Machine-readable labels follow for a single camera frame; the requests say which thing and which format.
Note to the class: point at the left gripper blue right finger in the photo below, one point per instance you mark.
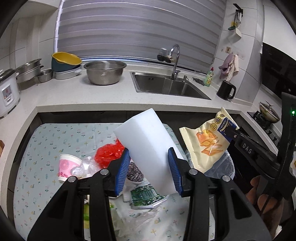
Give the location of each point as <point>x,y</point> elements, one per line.
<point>175,172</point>

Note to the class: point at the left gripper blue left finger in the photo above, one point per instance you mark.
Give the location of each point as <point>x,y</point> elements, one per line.
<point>122,172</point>

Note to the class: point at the steel wool scrubber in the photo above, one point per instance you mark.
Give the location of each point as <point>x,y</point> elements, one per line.
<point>134,174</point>

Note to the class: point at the red plastic bag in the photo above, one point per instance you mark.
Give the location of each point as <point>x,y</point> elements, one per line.
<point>107,153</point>

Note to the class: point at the green printed wrapper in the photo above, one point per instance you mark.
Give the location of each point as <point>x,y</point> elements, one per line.
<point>144,196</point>

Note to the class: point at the clear plastic bag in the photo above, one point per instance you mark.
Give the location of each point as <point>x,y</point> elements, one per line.
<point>86,169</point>

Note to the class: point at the cream snack bag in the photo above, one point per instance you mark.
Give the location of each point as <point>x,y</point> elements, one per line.
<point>209,142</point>

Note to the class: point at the white plastic cup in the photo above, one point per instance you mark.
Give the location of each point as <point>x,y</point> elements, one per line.
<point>148,142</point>

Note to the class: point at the pink paper cup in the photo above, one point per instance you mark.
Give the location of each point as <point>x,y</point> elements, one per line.
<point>66,164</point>

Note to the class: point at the trash bin with clear liner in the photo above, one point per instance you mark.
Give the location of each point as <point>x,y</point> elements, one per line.
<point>224,166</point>

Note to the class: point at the person's right hand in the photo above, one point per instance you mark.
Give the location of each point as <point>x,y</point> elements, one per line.
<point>266,204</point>

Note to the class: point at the black gas stove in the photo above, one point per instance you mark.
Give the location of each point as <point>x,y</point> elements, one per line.
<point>266,126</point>

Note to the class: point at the wok with glass lid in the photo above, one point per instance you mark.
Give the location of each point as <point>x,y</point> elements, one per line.
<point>268,112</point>

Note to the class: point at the black electric kettle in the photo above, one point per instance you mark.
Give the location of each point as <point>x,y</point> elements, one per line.
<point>226,91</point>

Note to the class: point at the stainless steel sink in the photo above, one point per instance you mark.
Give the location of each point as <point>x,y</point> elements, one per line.
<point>162,84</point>

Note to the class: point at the floral tablecloth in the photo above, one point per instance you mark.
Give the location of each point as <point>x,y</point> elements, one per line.
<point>55,148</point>

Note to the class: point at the dark scouring pad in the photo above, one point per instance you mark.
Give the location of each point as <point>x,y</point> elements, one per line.
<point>199,81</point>

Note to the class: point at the chrome faucet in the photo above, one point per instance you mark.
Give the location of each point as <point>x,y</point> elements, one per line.
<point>171,56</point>

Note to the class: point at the green dish soap bottle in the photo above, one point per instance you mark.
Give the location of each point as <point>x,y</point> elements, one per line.
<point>209,76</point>

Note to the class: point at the hanging dish cloths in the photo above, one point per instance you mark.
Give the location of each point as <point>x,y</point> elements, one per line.
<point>229,67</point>

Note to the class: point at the stainless steel mixing bowl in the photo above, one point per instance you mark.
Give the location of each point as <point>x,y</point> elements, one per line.
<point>104,72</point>

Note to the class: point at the small steel bowl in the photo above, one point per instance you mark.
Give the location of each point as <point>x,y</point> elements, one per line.
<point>45,76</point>

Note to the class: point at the yellow and teal basin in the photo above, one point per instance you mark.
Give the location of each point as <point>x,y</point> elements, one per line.
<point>63,61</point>

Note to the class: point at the white rice cooker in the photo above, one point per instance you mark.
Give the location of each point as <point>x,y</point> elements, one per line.
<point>10,95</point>

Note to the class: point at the stacked steel pots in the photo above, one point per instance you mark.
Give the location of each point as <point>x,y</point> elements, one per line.
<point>28,70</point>

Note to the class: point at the wall hook rack with utensils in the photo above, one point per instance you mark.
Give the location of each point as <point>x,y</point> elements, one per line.
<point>237,21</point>

